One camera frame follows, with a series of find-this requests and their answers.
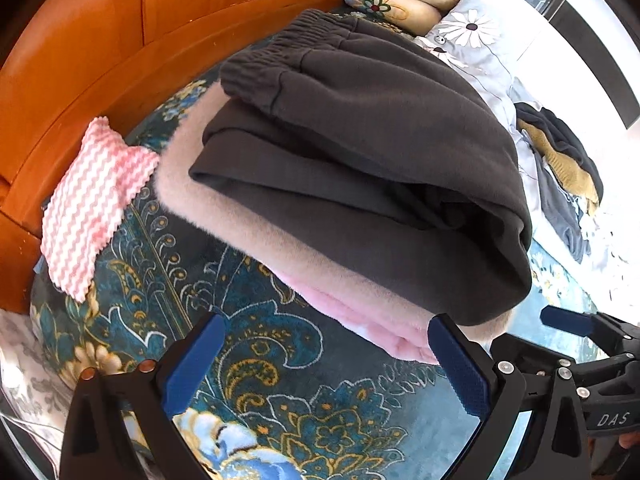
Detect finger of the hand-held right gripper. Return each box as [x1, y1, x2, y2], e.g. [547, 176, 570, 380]
[492, 334, 608, 385]
[540, 305, 640, 356]

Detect beige pillow with dark flower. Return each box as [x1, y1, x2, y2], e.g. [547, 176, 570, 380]
[344, 0, 443, 36]

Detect grey floral sheet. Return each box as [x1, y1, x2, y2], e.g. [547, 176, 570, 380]
[0, 307, 76, 461]

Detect orange wooden headboard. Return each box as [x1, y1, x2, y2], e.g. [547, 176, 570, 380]
[0, 0, 373, 313]

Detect pink white zigzag towel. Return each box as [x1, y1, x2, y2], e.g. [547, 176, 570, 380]
[40, 116, 161, 304]

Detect dark and mustard clothes pile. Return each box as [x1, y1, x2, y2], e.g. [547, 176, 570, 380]
[515, 102, 604, 196]

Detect teal floral blanket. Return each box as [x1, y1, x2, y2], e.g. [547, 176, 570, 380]
[30, 67, 601, 480]

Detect white glossy wardrobe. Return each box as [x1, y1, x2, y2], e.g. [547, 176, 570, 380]
[480, 0, 640, 131]

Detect mustard garment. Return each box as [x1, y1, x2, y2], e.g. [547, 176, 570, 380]
[520, 120, 601, 206]

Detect light blue floral duvet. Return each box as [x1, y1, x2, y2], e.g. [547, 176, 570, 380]
[425, 0, 640, 301]

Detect dark grey pants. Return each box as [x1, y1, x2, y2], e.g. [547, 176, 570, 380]
[189, 8, 533, 326]

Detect pink fluffy folded garment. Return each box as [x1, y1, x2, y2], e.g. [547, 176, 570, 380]
[277, 267, 443, 367]

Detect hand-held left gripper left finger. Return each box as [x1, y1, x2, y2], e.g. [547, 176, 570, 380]
[59, 312, 227, 480]

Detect beige fluffy folded garment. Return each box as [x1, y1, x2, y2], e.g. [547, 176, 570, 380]
[154, 82, 516, 356]

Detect grey garment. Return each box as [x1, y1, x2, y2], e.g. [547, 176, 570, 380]
[534, 152, 593, 263]

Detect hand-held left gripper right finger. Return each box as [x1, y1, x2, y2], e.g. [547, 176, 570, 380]
[427, 312, 593, 480]

